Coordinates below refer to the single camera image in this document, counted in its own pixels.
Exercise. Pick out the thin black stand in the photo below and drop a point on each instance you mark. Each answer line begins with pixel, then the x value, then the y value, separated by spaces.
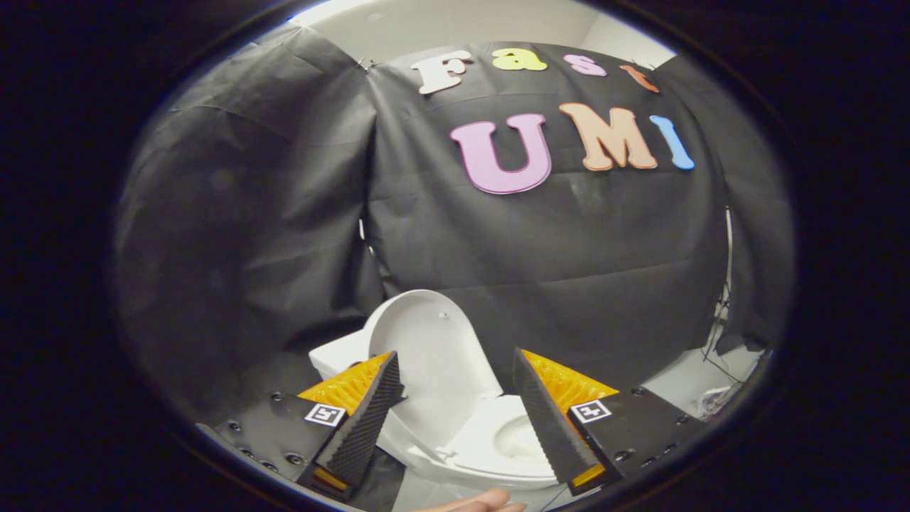
pixel 726 284

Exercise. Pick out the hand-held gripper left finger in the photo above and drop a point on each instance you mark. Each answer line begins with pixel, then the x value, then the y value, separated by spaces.
pixel 366 419

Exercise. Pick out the white toilet lid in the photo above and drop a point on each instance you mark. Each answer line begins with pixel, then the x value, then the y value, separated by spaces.
pixel 441 348

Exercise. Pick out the black backdrop cloth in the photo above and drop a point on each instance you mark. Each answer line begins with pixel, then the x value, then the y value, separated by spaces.
pixel 498 249

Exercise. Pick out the white toilet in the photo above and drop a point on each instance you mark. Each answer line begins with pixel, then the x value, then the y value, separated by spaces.
pixel 334 359

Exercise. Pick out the white toilet seat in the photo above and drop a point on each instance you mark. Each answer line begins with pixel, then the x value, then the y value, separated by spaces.
pixel 476 444

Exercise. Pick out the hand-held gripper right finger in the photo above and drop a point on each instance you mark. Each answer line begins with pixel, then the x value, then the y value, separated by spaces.
pixel 547 427

